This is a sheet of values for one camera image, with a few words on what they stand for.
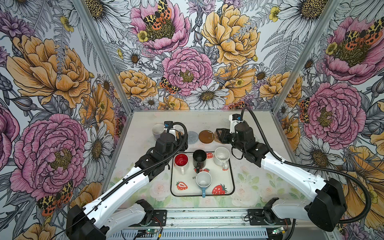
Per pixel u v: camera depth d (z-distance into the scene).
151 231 0.71
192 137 1.06
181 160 0.90
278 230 0.71
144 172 0.49
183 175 0.85
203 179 0.84
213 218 0.76
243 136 0.59
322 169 0.44
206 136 1.05
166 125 0.63
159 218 0.74
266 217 0.67
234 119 0.69
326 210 0.39
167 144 0.53
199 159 0.92
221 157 0.94
